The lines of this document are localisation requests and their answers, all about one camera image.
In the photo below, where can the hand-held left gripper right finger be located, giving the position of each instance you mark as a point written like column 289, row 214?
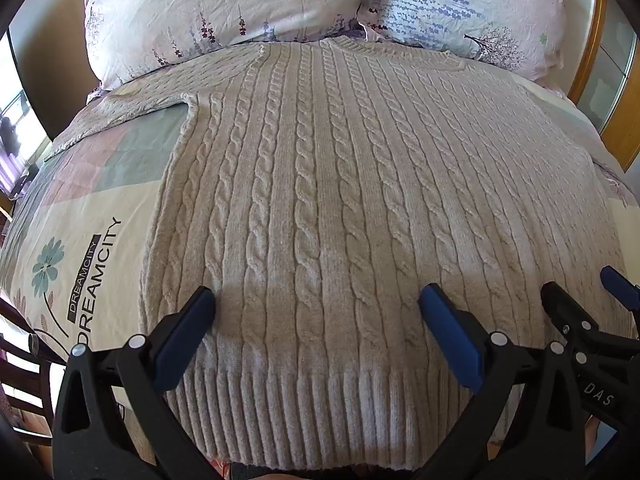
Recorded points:
column 450, row 342

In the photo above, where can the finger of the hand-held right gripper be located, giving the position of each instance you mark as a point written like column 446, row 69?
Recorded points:
column 620, row 285
column 575, row 310

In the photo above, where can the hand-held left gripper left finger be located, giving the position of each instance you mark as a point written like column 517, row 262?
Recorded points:
column 184, row 341

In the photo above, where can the dark wooden chair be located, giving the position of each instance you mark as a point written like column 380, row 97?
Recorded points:
column 25, row 375

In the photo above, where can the printed patchwork bed sheet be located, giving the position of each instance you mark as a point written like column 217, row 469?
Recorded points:
column 85, row 200

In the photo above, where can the wooden framed glass door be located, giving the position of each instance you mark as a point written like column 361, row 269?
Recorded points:
column 607, row 75

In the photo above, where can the window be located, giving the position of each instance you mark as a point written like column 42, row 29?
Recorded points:
column 12, row 125

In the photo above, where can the dark headboard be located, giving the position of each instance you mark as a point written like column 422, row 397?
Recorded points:
column 45, row 75

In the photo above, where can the pale blue floral pillow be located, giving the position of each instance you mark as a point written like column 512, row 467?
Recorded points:
column 465, row 5

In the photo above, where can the pink floral pillow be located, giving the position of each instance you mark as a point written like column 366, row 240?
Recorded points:
column 200, row 10

